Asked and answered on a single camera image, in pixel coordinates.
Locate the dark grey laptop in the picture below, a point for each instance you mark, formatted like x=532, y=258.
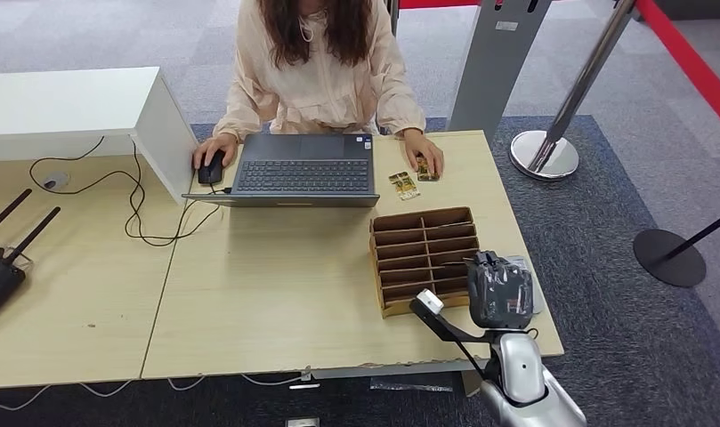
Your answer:
x=303, y=171

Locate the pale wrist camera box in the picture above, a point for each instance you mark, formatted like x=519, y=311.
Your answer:
x=430, y=302

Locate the brown cardboard slot organizer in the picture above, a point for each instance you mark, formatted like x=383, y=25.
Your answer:
x=418, y=259

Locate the black computer mouse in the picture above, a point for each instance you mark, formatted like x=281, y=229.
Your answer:
x=211, y=171

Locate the red barrier belt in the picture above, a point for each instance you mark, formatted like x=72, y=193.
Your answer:
x=436, y=3
x=690, y=65

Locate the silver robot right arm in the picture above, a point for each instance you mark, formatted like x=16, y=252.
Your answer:
x=521, y=377

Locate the person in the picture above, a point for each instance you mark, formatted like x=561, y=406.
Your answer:
x=318, y=82

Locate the white desk shelf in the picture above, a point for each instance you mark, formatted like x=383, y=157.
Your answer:
x=70, y=106

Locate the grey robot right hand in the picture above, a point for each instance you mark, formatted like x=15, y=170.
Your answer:
x=501, y=292

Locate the black stanchion with round base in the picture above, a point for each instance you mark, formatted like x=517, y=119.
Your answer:
x=669, y=259

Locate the dark grey floor mat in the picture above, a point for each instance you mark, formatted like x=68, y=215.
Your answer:
x=619, y=353

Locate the person's right hand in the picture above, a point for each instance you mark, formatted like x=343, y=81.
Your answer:
x=215, y=144

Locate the small grey round device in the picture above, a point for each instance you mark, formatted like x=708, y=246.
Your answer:
x=56, y=180

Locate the person's left hand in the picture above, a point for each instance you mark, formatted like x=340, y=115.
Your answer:
x=423, y=147

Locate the black router with antennas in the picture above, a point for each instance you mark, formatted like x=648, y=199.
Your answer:
x=0, y=283

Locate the grey kiosk stand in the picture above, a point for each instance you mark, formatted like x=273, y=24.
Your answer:
x=489, y=76

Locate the grey metal table rail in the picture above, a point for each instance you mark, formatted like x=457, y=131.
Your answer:
x=383, y=370

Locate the gold patterned card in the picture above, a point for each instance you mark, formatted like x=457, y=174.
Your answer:
x=424, y=172
x=404, y=185

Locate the chrome stanchion post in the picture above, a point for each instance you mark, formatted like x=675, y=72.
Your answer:
x=545, y=153

